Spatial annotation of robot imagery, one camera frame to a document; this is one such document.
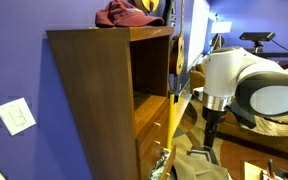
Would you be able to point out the black bar with orange tip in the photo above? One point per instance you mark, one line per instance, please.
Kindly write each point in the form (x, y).
(280, 54)

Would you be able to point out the tools on wooden table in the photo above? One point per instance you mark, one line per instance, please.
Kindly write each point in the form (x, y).
(269, 168)

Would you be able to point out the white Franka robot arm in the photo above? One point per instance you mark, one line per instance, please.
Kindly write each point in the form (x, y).
(250, 80)

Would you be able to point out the dark maroon round cushion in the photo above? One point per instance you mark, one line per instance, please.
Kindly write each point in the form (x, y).
(285, 64)

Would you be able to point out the white wall board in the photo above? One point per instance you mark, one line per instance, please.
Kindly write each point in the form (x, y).
(197, 33)

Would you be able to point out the yellow and black pole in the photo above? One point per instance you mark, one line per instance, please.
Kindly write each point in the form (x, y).
(171, 120)

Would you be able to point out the yellow hanging guitar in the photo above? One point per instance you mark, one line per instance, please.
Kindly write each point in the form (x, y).
(147, 4)

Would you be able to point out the dark cello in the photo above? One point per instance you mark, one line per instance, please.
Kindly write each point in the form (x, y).
(216, 41)

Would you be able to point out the small wooden table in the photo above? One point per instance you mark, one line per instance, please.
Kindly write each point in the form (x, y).
(252, 171)

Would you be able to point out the tan leather armchair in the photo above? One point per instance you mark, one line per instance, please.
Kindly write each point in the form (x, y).
(196, 80)

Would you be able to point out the black hanging instrument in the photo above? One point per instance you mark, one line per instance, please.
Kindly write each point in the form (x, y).
(170, 13)

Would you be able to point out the black camera on tripod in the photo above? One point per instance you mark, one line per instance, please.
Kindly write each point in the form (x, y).
(257, 36)

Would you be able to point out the white light switch plate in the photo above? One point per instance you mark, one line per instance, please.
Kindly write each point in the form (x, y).
(15, 116)

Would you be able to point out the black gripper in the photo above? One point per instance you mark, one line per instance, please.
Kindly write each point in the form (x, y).
(214, 118)

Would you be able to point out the patterned brown rug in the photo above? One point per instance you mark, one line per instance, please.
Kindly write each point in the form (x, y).
(194, 133)

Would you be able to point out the brown wooden shelf cabinet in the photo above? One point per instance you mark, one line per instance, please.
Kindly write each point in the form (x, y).
(100, 100)

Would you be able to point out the maroon baseball cap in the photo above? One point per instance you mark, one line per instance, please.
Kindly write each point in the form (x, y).
(124, 16)

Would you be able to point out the clutter in open drawer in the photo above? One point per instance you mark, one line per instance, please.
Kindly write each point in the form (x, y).
(159, 163)

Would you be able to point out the white shade floor lamp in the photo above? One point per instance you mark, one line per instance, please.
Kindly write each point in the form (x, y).
(221, 27)

